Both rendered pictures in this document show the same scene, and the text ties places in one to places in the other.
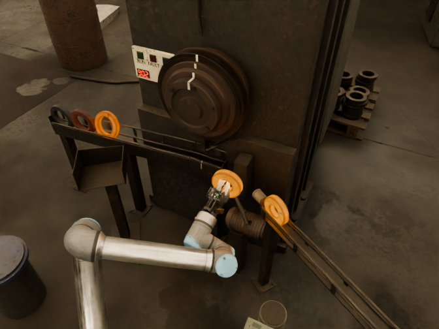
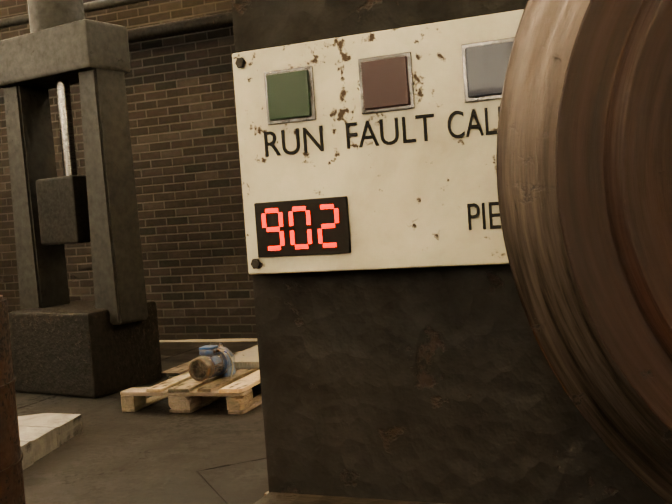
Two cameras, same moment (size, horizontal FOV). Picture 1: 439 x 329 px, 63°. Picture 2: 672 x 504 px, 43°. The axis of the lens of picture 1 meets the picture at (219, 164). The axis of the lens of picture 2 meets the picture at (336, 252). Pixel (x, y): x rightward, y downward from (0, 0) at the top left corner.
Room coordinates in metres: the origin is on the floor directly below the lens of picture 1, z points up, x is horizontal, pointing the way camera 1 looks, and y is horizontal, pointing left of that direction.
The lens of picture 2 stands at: (1.09, 0.44, 1.11)
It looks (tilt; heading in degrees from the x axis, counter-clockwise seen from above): 3 degrees down; 356
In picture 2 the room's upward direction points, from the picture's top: 4 degrees counter-clockwise
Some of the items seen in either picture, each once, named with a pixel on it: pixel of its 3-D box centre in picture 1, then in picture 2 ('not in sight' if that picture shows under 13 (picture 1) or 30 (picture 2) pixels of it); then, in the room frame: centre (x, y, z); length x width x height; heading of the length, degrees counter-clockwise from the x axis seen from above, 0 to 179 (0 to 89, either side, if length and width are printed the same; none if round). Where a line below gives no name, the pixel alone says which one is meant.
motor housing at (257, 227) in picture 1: (244, 243); not in sight; (1.24, -0.15, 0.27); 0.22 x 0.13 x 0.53; 64
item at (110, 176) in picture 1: (112, 201); not in sight; (1.49, 0.68, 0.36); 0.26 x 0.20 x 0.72; 99
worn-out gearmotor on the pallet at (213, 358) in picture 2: not in sight; (220, 359); (6.21, 0.83, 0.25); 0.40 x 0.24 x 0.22; 154
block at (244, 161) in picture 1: (243, 173); not in sight; (1.41, -0.13, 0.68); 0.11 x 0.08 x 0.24; 154
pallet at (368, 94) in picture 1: (314, 84); not in sight; (3.18, -0.96, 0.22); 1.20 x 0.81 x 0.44; 62
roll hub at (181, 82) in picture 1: (192, 107); not in sight; (1.42, 0.13, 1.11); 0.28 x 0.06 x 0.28; 64
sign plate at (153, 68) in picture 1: (155, 66); (394, 150); (1.75, 0.34, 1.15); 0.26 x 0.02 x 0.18; 64
